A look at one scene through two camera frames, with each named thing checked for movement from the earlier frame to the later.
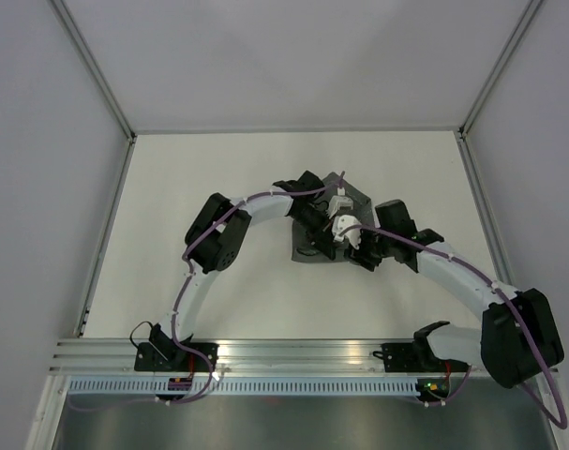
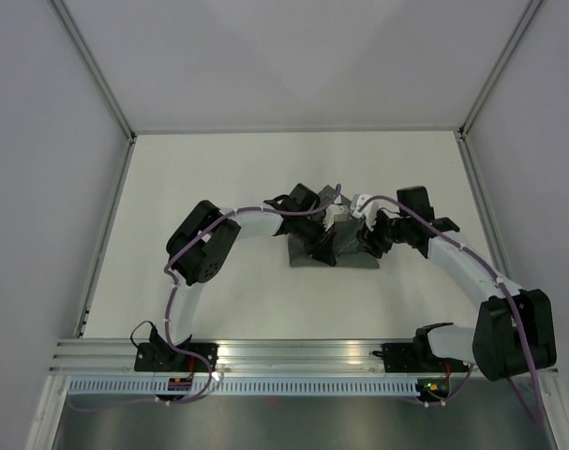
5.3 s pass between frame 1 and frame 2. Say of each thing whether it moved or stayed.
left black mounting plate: stayed
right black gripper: moved
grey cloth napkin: moved
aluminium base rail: stayed
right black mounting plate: stayed
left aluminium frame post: stayed
